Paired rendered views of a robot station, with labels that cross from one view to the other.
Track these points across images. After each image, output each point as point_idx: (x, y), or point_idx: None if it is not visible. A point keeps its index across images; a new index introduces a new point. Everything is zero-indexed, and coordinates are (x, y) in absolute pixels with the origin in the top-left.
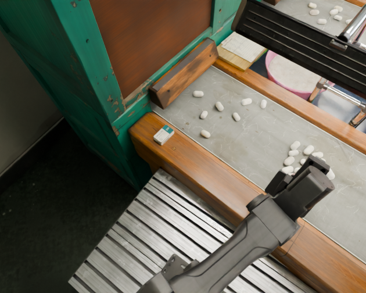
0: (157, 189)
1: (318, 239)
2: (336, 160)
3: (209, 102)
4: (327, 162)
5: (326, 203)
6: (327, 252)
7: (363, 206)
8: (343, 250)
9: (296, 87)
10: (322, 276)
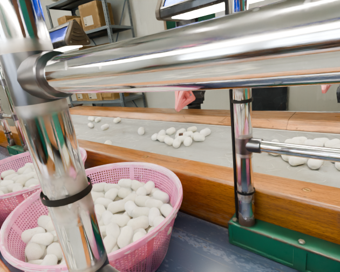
0: None
1: (272, 117)
2: (264, 165)
3: None
4: (276, 162)
5: (266, 139)
6: (262, 116)
7: (225, 143)
8: None
9: None
10: (263, 111)
